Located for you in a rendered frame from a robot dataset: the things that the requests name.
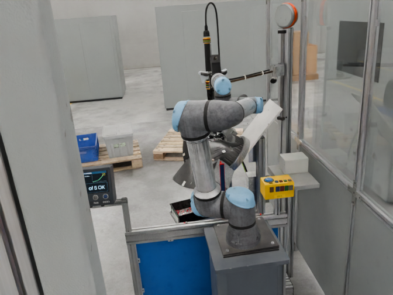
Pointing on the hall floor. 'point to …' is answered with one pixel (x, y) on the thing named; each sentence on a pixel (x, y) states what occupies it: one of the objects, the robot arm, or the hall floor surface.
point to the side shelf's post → (290, 234)
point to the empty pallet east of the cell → (174, 146)
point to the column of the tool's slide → (283, 127)
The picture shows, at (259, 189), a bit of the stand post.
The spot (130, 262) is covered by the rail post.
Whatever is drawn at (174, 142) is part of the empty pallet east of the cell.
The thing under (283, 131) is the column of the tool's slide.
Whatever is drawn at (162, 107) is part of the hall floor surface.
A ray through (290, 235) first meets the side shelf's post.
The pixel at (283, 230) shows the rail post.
